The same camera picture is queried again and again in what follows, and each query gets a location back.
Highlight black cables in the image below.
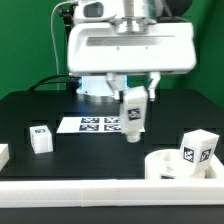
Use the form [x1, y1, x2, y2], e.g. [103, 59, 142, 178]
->
[28, 73, 83, 92]

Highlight white cable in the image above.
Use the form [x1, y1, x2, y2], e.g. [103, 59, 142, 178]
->
[50, 0, 78, 91]

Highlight white round stool seat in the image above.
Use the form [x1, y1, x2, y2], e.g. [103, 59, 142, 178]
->
[144, 148, 214, 180]

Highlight white U-shaped fence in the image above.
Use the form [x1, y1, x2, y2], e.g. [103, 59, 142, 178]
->
[0, 141, 224, 209]

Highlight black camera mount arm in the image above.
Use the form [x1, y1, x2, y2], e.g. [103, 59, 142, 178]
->
[59, 4, 75, 39]

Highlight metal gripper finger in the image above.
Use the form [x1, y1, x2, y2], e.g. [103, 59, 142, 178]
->
[148, 72, 161, 101]
[106, 73, 122, 102]

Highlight white marker paper sheet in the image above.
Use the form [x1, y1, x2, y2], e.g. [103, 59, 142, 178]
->
[56, 116, 146, 135]

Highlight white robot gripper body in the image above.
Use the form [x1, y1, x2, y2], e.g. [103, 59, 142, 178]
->
[67, 22, 196, 76]

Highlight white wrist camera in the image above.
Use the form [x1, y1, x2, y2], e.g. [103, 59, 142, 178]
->
[73, 0, 124, 24]

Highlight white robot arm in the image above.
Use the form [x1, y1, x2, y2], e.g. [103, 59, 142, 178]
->
[67, 0, 196, 102]

